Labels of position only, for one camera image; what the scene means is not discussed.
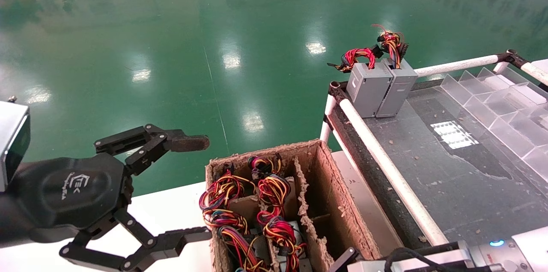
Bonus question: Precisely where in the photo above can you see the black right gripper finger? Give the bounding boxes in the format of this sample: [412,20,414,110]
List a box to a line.
[329,246,360,272]

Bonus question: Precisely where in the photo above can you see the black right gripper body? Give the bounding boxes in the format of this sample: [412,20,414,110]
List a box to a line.
[400,241,464,258]

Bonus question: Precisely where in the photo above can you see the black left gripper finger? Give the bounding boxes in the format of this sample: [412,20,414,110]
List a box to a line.
[59,208,213,272]
[94,124,210,176]

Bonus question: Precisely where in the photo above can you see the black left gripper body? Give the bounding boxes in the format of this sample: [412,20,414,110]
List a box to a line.
[17,154,133,243]

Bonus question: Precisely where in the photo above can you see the worn brown cardboard divider box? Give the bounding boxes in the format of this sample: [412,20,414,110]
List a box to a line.
[205,139,382,272]

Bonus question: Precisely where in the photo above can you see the white table leg pipe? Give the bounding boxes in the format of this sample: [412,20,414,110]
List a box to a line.
[320,93,337,143]

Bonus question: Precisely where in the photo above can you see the clear acrylic divider tray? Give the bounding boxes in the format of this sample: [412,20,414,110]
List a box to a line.
[440,66,548,183]

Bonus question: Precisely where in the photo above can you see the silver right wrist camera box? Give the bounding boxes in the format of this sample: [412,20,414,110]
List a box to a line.
[347,250,474,272]

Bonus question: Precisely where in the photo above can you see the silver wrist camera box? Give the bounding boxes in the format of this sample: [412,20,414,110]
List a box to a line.
[0,100,31,192]
[347,250,474,272]

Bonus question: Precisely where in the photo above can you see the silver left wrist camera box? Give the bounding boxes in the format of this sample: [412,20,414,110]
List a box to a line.
[0,100,31,192]

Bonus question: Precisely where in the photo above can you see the long white table frame pipe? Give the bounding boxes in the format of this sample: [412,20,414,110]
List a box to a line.
[337,96,449,247]

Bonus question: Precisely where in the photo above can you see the power supply purple yellow wires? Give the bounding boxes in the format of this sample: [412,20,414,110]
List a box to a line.
[247,155,283,179]

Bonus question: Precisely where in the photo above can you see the grey power supply mixed wires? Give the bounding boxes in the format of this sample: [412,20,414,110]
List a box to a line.
[372,24,419,117]

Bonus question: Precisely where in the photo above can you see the grey power supply red wires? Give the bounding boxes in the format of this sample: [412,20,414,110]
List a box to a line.
[328,47,393,118]

